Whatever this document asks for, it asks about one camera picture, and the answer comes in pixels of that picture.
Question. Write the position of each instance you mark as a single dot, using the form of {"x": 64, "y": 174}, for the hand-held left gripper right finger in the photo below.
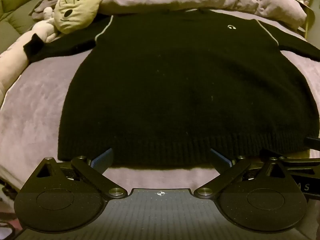
{"x": 220, "y": 159}

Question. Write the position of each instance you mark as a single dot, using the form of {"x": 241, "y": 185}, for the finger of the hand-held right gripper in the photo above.
{"x": 314, "y": 143}
{"x": 268, "y": 153}

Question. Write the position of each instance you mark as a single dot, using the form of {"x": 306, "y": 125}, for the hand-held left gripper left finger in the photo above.
{"x": 102, "y": 159}

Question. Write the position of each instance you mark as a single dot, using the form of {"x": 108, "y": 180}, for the black knit sweater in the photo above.
{"x": 175, "y": 80}

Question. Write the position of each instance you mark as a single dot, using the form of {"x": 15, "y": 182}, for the purple bed sheet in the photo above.
{"x": 37, "y": 105}

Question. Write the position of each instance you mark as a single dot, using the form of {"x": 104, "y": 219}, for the wooden nightstand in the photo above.
{"x": 308, "y": 17}

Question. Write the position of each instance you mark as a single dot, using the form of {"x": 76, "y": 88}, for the cream cat face pillow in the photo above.
{"x": 75, "y": 5}

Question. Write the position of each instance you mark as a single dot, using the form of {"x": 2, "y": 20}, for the grey crumpled cloth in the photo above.
{"x": 43, "y": 7}

